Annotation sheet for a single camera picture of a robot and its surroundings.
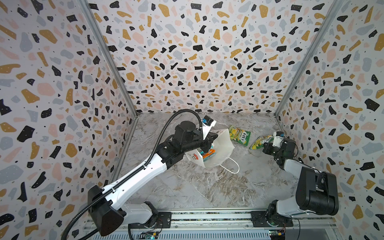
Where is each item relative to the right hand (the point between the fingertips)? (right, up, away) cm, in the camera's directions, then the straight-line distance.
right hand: (264, 140), depth 93 cm
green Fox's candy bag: (-10, +1, +14) cm, 17 cm away
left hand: (-32, +5, -27) cm, 42 cm away
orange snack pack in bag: (-33, -6, -5) cm, 34 cm away
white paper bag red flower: (-26, -4, -8) cm, 28 cm away
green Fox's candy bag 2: (-1, -1, +4) cm, 4 cm away
